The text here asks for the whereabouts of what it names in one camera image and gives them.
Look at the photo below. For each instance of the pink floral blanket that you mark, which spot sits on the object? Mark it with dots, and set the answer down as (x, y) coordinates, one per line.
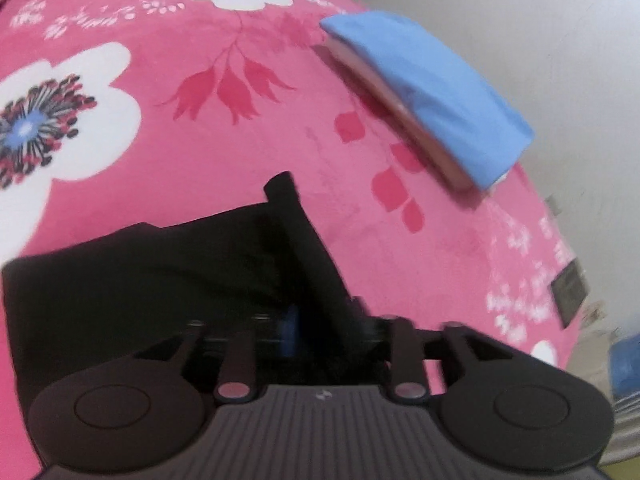
(150, 170)

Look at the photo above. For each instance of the blue folded garment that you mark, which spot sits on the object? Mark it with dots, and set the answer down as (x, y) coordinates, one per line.
(430, 90)

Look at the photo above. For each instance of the blue plastic bin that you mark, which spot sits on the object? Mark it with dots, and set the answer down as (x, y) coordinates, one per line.
(625, 370)

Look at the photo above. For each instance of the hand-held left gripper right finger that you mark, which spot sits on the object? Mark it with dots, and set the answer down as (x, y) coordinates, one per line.
(370, 330)

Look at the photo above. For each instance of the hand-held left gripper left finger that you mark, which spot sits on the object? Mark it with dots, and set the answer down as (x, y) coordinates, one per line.
(291, 330)

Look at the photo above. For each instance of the dark wall plate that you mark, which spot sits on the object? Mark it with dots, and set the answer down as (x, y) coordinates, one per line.
(570, 292)

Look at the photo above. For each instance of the black printed shirt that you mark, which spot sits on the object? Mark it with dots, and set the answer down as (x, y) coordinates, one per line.
(150, 280)

